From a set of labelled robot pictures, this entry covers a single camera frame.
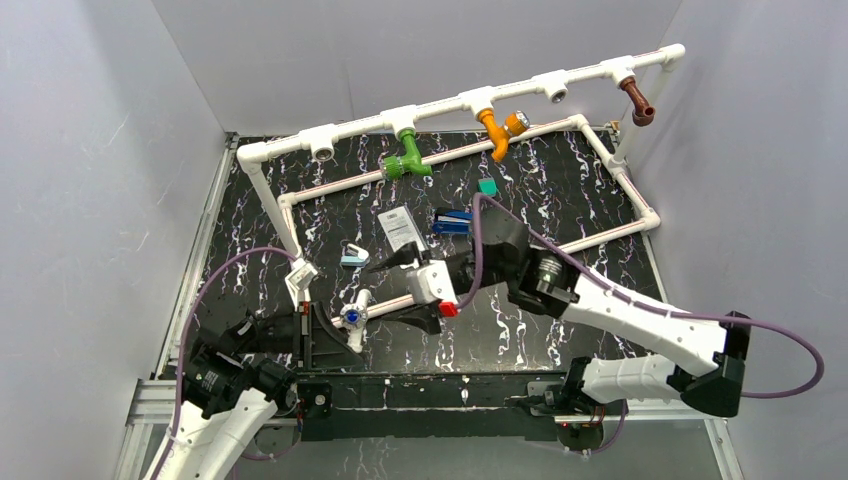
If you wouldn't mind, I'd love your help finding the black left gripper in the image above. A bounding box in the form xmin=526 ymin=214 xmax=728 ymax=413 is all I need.
xmin=237 ymin=299 xmax=367 ymax=368

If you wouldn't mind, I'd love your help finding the white PVC pipe frame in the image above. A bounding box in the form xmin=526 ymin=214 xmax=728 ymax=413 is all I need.
xmin=214 ymin=44 xmax=684 ymax=313

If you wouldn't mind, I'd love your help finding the white plastic faucet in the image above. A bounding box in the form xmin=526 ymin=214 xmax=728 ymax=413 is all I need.
xmin=340 ymin=289 xmax=372 ymax=353

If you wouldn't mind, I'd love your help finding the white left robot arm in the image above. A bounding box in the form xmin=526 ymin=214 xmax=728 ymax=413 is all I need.
xmin=145 ymin=242 xmax=456 ymax=479

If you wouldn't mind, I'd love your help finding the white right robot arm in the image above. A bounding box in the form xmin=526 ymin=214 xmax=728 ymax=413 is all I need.
xmin=373 ymin=247 xmax=751 ymax=418

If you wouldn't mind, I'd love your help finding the white plastic package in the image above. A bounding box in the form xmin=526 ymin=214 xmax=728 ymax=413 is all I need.
xmin=377 ymin=205 xmax=426 ymax=253

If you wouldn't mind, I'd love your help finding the blue stapler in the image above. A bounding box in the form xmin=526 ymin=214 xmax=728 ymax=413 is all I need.
xmin=432 ymin=207 xmax=473 ymax=235

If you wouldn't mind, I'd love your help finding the light blue small clip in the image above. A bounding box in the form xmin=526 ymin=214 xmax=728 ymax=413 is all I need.
xmin=339 ymin=243 xmax=371 ymax=268

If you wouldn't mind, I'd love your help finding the teal small box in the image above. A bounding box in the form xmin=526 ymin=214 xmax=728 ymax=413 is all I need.
xmin=478 ymin=178 xmax=499 ymax=197

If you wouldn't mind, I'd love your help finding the green plastic faucet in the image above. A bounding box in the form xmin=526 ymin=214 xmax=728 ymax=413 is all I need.
xmin=381 ymin=128 xmax=432 ymax=180

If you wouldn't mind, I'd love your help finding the orange plastic faucet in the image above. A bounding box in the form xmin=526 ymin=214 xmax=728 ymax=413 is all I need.
xmin=476 ymin=108 xmax=530 ymax=163

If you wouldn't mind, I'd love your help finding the brown plastic faucet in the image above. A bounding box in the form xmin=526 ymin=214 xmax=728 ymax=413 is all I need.
xmin=618 ymin=75 xmax=656 ymax=127

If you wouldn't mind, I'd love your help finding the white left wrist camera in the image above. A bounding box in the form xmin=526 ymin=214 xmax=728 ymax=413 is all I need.
xmin=284 ymin=258 xmax=320 ymax=307

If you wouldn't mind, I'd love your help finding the black metal base rail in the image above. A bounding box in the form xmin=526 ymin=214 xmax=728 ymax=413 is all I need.
xmin=129 ymin=370 xmax=723 ymax=458

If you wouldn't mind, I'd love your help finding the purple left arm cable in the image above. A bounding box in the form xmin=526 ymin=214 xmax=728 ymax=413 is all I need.
xmin=148 ymin=246 xmax=299 ymax=480

